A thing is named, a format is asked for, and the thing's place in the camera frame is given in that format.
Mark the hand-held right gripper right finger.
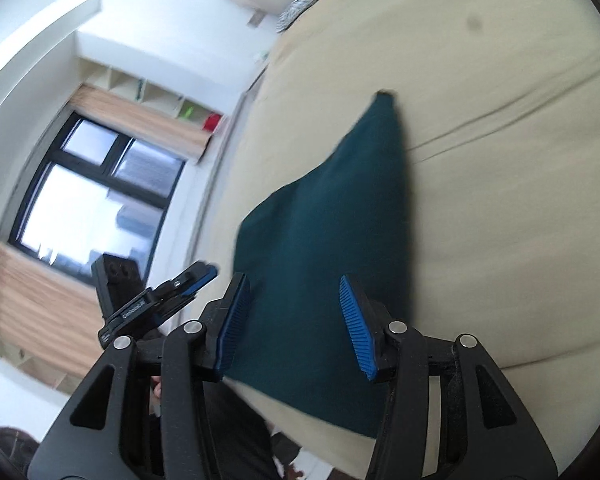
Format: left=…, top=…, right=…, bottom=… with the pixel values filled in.
left=339, top=275, right=561, bottom=480

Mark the black framed window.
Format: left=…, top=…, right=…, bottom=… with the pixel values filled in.
left=7, top=112, right=189, bottom=289

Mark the bed with beige sheet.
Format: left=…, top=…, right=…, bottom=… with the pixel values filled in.
left=190, top=0, right=600, bottom=480

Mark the dark green cloth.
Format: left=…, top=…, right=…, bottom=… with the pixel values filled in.
left=225, top=91, right=417, bottom=439

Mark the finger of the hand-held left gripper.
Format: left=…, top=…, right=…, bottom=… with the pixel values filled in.
left=152, top=261, right=217, bottom=322

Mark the dark brown object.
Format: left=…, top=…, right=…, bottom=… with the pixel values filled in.
left=0, top=425, right=42, bottom=463

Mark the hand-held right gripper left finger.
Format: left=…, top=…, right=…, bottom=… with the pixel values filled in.
left=27, top=272, right=254, bottom=480

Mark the white cubby shelf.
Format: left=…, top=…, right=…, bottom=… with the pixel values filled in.
left=77, top=55, right=227, bottom=136

